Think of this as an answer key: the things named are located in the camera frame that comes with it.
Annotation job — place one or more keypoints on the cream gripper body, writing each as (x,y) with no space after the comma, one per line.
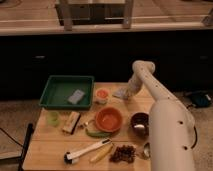
(129,93)

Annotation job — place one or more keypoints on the grey towel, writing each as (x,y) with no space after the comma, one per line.
(120,93)

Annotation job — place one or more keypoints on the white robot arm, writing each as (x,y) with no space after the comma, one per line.
(169,122)

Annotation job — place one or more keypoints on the dark brown bowl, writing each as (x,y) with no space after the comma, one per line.
(140,124)

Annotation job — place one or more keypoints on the red orange bowl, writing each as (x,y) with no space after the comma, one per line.
(108,119)

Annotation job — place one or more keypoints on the small cup with orange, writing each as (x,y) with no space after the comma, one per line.
(101,95)

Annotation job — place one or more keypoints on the green pepper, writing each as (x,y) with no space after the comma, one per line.
(97,134)

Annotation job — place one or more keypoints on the brown grape bunch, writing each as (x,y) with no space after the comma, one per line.
(124,153)

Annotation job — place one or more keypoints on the yellow corn cob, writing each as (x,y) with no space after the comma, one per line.
(102,153)

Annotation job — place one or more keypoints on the metal measuring cup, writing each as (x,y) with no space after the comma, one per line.
(143,152)

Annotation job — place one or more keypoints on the wooden block eraser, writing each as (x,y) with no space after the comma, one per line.
(71,122)

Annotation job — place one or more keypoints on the green plastic tray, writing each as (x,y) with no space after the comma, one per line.
(59,88)

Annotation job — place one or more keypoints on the light green cup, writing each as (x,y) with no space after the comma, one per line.
(52,118)

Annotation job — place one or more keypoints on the white handled brush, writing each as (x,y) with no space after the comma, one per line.
(71,157)

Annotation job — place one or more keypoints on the wooden stool frame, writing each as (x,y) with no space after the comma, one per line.
(73,13)

